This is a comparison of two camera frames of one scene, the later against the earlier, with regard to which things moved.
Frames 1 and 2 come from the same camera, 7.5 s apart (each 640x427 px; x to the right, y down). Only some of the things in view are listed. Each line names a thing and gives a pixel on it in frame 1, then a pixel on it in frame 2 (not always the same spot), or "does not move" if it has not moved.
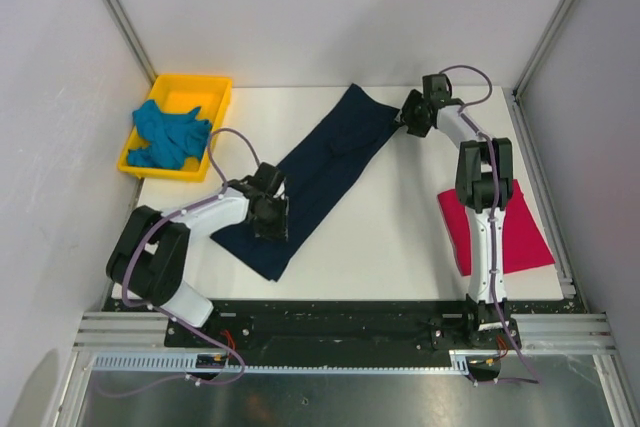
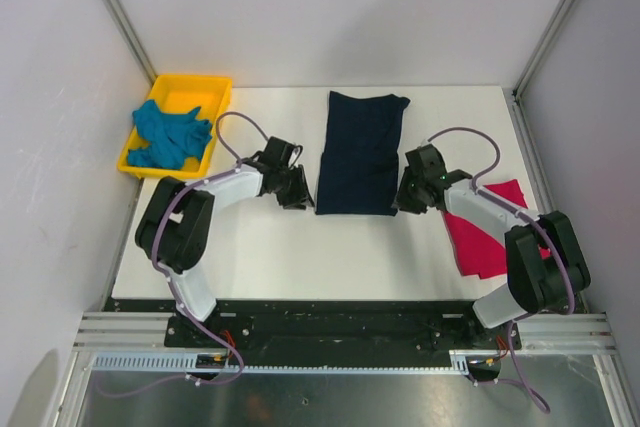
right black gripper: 407,114 to 403,201
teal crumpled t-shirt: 168,140 does not move
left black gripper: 279,228 to 301,197
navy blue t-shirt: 355,125 to 358,165
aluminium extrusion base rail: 565,334 does not move
